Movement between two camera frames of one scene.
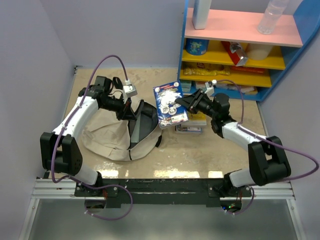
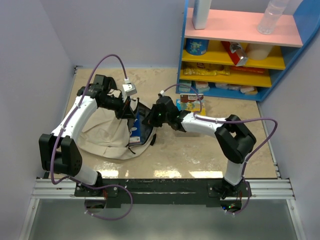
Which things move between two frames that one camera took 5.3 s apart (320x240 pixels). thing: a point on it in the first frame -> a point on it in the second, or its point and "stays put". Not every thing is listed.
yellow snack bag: x=205 y=71 stays put
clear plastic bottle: x=274 y=10 stays put
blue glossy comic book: x=169 y=112 -> x=139 y=131
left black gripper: x=128 y=113 stays put
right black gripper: x=192 y=100 -> x=150 y=120
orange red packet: x=247 y=70 stays put
